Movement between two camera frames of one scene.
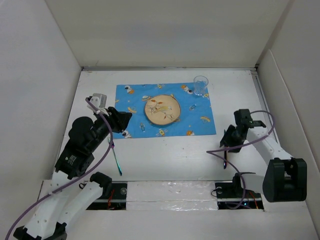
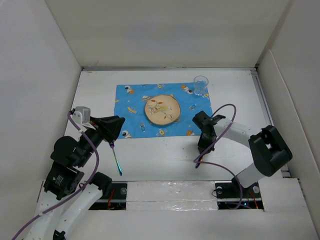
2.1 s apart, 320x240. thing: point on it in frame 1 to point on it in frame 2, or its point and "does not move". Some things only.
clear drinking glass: (200, 84) does not move
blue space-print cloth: (196, 116) does not move
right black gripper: (226, 137) to (201, 145)
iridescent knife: (225, 162) to (197, 164)
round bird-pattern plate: (162, 109) does not move
